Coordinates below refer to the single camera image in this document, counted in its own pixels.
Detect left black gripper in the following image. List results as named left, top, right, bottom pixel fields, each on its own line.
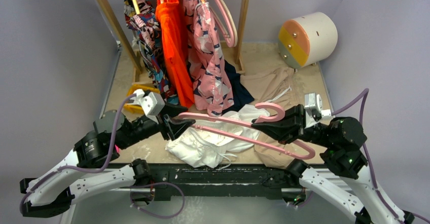
left=118, top=100, right=196, bottom=150

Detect white shorts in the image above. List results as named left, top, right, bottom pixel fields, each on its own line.
left=165, top=120, right=276, bottom=168

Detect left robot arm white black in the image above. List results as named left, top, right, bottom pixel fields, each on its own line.
left=19, top=104, right=195, bottom=218

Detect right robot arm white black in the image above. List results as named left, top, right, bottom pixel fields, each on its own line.
left=251, top=104, right=415, bottom=223

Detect beige shorts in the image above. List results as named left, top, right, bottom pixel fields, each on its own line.
left=240, top=64, right=320, bottom=169

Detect navy blue shorts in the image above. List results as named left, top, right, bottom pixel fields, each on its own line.
left=223, top=60, right=254, bottom=114

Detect pink shark print shorts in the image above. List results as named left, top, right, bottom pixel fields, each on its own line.
left=183, top=0, right=234, bottom=117

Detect orange mesh shorts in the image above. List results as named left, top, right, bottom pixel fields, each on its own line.
left=156, top=0, right=194, bottom=107

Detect comic print shorts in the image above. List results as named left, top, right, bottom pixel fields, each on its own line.
left=124, top=0, right=179, bottom=105

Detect yellow plastic bin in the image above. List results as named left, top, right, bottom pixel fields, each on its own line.
left=123, top=84, right=160, bottom=115

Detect round white drawer cabinet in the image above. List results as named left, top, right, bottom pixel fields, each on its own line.
left=278, top=12, right=338, bottom=71

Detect wooden clothes rack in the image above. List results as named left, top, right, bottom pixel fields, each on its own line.
left=96, top=0, right=249, bottom=84

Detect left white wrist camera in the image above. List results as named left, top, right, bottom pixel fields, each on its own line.
left=131, top=89, right=165, bottom=123

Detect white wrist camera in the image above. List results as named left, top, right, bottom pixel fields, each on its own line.
left=131, top=89, right=165, bottom=123
left=304, top=93, right=333, bottom=129

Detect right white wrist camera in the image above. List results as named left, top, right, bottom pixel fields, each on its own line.
left=304, top=93, right=333, bottom=129

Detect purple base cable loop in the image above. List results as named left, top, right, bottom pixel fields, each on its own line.
left=129, top=182, right=186, bottom=219

